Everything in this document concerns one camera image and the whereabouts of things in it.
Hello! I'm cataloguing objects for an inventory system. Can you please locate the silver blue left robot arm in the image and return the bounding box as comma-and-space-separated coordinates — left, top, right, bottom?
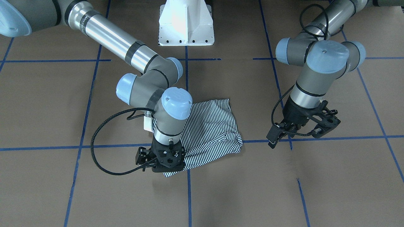
267, 0, 368, 148

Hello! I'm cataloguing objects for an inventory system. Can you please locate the blue tape line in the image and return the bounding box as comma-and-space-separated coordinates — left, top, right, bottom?
332, 31, 403, 183

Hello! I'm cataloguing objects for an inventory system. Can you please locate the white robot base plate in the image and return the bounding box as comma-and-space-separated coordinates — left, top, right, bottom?
158, 0, 215, 46

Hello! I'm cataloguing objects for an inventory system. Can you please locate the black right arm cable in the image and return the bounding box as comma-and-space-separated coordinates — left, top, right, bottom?
90, 107, 155, 176

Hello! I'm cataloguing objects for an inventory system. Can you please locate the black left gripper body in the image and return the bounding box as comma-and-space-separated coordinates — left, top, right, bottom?
266, 98, 341, 142

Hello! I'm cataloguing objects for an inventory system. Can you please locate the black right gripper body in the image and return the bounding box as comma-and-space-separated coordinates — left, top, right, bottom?
136, 138, 186, 172

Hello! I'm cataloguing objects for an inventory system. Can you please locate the blue tape line crosswise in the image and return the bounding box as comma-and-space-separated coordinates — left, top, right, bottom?
1, 56, 404, 63
0, 135, 404, 151

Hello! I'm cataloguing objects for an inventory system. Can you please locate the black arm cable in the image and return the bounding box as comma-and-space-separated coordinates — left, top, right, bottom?
90, 107, 155, 176
271, 3, 330, 137

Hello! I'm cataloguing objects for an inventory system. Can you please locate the blue tape line lengthwise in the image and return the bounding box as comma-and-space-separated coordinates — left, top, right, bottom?
63, 0, 111, 227
258, 0, 311, 227

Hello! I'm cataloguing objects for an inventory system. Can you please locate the blue white striped polo shirt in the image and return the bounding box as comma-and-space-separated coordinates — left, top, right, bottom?
143, 98, 244, 178

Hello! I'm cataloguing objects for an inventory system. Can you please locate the blue tape line far crosswise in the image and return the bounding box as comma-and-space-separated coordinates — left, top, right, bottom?
1, 56, 404, 63

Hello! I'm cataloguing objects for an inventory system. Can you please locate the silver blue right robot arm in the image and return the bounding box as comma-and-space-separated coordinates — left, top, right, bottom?
1, 0, 193, 175

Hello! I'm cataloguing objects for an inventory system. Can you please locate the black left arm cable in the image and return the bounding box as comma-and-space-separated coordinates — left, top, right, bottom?
271, 3, 330, 137

